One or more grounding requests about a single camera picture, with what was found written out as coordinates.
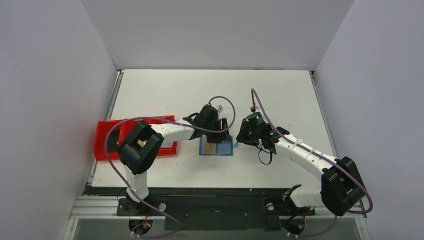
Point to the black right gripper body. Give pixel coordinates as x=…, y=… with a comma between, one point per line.
x=218, y=137

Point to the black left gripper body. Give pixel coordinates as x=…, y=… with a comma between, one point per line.
x=239, y=129

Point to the blue leather card holder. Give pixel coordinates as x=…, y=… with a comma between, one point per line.
x=223, y=149

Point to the black card in tray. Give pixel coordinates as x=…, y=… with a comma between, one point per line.
x=113, y=140

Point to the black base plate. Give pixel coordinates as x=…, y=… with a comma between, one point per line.
x=213, y=209

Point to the aluminium frame rail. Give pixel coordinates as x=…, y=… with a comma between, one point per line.
x=106, y=207

